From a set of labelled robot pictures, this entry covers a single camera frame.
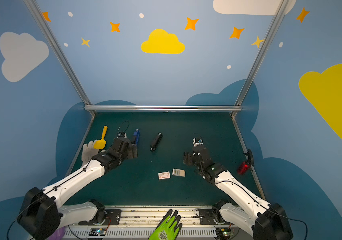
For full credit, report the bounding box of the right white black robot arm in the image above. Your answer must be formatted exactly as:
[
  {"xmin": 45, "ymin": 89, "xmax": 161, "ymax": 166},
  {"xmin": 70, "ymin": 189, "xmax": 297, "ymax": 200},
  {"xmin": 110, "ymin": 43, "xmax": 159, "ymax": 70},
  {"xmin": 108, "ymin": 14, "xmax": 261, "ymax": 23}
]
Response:
[{"xmin": 184, "ymin": 145, "xmax": 294, "ymax": 240}]

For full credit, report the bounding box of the yellow plastic scoop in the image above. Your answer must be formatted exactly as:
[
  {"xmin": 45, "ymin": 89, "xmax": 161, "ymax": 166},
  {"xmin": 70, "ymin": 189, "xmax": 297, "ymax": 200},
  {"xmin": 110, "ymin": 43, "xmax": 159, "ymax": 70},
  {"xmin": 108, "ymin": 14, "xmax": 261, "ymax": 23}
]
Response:
[{"xmin": 93, "ymin": 126, "xmax": 108, "ymax": 150}]

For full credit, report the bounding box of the green black work glove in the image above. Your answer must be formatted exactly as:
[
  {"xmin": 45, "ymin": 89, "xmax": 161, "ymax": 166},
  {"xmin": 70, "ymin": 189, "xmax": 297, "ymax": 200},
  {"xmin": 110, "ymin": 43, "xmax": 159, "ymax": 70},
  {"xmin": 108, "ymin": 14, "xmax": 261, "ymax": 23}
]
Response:
[{"xmin": 148, "ymin": 209, "xmax": 183, "ymax": 240}]

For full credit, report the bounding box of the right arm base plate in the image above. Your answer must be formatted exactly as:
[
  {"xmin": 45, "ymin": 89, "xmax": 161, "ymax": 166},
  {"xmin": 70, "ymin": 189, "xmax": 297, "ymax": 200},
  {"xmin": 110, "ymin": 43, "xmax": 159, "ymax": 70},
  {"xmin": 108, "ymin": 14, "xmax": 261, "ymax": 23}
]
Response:
[{"xmin": 195, "ymin": 209, "xmax": 234, "ymax": 226}]

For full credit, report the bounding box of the red emergency stop button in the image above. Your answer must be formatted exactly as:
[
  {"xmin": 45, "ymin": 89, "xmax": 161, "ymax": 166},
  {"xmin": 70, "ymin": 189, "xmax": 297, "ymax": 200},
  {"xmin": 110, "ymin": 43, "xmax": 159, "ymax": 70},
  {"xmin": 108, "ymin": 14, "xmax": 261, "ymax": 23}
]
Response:
[{"xmin": 237, "ymin": 161, "xmax": 252, "ymax": 175}]

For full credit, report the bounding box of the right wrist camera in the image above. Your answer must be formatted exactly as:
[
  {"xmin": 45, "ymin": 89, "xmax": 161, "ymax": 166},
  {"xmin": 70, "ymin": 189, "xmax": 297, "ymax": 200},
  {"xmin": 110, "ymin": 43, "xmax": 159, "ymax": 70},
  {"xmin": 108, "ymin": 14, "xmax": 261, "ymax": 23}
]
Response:
[{"xmin": 193, "ymin": 137, "xmax": 204, "ymax": 147}]

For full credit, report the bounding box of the white fabric glove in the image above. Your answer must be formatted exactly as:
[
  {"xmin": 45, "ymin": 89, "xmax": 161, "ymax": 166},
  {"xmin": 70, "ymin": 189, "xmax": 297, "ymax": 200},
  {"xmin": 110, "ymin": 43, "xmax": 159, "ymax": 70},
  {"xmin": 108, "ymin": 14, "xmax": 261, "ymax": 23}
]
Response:
[{"xmin": 81, "ymin": 140, "xmax": 106, "ymax": 166}]

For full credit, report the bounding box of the red white staple box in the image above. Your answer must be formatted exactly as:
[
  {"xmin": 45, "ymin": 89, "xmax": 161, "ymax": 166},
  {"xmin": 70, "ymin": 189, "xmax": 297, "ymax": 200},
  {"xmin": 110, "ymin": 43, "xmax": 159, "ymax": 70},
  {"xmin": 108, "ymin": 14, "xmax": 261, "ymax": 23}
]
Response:
[{"xmin": 158, "ymin": 172, "xmax": 170, "ymax": 180}]

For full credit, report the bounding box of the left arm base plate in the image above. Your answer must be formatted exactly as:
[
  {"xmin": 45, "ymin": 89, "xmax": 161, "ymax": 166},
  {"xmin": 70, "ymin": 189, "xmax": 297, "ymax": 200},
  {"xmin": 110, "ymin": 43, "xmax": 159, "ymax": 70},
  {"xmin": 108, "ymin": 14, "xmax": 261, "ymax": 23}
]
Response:
[{"xmin": 78, "ymin": 209, "xmax": 121, "ymax": 226}]

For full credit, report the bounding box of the aluminium frame crossbar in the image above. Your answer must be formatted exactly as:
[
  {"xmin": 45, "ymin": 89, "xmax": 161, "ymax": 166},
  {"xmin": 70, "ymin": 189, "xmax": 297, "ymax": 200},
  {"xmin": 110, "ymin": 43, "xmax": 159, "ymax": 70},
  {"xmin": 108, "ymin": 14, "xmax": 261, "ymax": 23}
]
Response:
[{"xmin": 84, "ymin": 105, "xmax": 242, "ymax": 112}]

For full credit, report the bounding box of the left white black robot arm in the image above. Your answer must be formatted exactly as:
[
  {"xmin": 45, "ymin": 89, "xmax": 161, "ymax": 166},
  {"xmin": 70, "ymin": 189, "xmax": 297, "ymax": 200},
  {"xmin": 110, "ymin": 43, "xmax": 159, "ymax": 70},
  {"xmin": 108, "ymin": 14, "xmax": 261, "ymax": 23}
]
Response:
[{"xmin": 15, "ymin": 137, "xmax": 137, "ymax": 240}]

